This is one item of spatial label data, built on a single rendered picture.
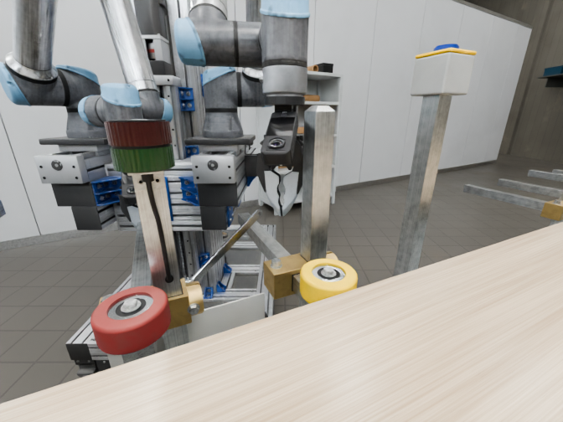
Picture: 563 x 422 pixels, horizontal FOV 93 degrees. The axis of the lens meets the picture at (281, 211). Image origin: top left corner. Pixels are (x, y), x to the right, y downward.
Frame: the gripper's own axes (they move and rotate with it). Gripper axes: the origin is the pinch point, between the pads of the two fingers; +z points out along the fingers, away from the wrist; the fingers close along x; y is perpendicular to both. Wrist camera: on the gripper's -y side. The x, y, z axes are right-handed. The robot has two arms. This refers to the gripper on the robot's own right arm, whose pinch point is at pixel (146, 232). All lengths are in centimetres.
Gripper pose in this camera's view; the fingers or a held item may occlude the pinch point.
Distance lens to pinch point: 78.7
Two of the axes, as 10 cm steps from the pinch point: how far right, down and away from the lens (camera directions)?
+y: -4.2, -3.1, 8.5
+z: 0.0, 9.4, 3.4
